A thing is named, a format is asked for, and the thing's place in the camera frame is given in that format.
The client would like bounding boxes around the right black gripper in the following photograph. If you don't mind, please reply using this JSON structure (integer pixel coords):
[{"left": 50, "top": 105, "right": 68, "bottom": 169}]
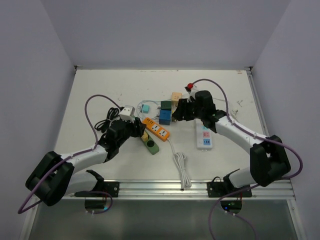
[{"left": 172, "top": 97, "right": 204, "bottom": 122}]

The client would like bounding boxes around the wooden beige cube plug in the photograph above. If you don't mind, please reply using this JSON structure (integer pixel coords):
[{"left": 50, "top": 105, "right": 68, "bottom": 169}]
[{"left": 171, "top": 92, "right": 183, "bottom": 107}]

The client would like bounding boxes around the blue cube plug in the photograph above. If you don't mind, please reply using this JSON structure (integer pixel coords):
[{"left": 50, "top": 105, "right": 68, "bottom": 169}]
[{"left": 158, "top": 109, "right": 172, "bottom": 126}]

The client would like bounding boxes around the dark green dragon charger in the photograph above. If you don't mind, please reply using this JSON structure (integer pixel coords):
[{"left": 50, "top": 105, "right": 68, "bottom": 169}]
[{"left": 160, "top": 100, "right": 172, "bottom": 111}]

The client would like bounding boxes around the green power strip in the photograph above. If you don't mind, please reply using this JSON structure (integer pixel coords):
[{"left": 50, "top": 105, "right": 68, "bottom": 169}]
[{"left": 140, "top": 132, "right": 160, "bottom": 155}]

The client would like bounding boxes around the teal cube plug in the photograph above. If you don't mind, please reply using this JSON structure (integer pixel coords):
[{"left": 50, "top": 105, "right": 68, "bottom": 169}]
[{"left": 140, "top": 104, "right": 150, "bottom": 114}]

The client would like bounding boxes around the orange power strip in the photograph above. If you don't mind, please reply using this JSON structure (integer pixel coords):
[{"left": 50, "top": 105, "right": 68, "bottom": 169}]
[{"left": 142, "top": 117, "right": 170, "bottom": 142}]

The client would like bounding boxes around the mint green thin cable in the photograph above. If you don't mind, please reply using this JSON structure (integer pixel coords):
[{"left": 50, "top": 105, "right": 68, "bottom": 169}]
[{"left": 136, "top": 99, "right": 163, "bottom": 118}]

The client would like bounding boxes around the white thin usb cable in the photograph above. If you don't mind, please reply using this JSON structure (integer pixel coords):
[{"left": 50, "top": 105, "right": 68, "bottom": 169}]
[{"left": 136, "top": 101, "right": 161, "bottom": 121}]

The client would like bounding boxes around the white power strip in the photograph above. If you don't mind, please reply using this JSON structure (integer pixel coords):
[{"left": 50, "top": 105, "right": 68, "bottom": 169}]
[{"left": 194, "top": 119, "right": 213, "bottom": 152}]

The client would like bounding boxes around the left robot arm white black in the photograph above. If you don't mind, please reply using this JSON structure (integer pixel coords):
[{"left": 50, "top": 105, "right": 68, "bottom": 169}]
[{"left": 25, "top": 117, "right": 147, "bottom": 207}]

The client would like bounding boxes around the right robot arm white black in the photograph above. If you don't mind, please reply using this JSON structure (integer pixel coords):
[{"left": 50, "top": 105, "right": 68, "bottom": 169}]
[{"left": 173, "top": 90, "right": 291, "bottom": 197}]

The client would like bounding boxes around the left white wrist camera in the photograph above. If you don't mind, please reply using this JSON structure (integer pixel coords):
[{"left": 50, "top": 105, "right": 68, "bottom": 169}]
[{"left": 119, "top": 105, "right": 135, "bottom": 123}]

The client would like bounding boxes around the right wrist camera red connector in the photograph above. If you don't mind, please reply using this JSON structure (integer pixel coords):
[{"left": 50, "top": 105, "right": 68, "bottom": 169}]
[{"left": 184, "top": 83, "right": 199, "bottom": 97}]

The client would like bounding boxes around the black bundled power cord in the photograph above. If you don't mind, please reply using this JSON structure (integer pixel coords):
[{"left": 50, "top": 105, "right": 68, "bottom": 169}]
[{"left": 94, "top": 107, "right": 121, "bottom": 135}]

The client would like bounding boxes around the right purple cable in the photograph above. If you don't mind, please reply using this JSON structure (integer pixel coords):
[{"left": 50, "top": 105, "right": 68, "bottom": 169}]
[{"left": 191, "top": 78, "right": 305, "bottom": 240}]

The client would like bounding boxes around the purple cable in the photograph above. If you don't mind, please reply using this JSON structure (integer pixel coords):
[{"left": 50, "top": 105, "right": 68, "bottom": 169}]
[
  {"left": 17, "top": 94, "right": 126, "bottom": 215},
  {"left": 191, "top": 78, "right": 305, "bottom": 240}
]

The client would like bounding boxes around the white bundled power cord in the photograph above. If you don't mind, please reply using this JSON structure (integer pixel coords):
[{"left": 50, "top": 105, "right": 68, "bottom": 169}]
[{"left": 167, "top": 138, "right": 193, "bottom": 189}]

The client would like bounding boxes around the white strip cord with plug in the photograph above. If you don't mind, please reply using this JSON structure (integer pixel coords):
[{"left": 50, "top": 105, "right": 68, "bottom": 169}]
[{"left": 212, "top": 97, "right": 245, "bottom": 118}]

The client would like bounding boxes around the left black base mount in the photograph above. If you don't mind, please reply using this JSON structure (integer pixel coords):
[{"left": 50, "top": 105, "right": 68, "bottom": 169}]
[{"left": 74, "top": 169, "right": 120, "bottom": 198}]

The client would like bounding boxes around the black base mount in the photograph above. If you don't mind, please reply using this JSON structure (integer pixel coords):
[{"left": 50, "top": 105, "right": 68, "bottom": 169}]
[
  {"left": 74, "top": 169, "right": 120, "bottom": 198},
  {"left": 206, "top": 169, "right": 253, "bottom": 198}
]

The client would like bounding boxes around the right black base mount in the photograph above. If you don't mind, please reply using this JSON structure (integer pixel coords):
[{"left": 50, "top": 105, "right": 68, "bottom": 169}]
[{"left": 206, "top": 169, "right": 253, "bottom": 198}]

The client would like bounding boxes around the aluminium front rail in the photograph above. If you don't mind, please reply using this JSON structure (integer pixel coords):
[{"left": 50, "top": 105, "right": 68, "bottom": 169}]
[{"left": 59, "top": 178, "right": 297, "bottom": 200}]

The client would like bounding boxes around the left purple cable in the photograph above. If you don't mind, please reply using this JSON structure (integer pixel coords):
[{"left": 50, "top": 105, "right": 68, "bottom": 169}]
[{"left": 17, "top": 94, "right": 126, "bottom": 215}]

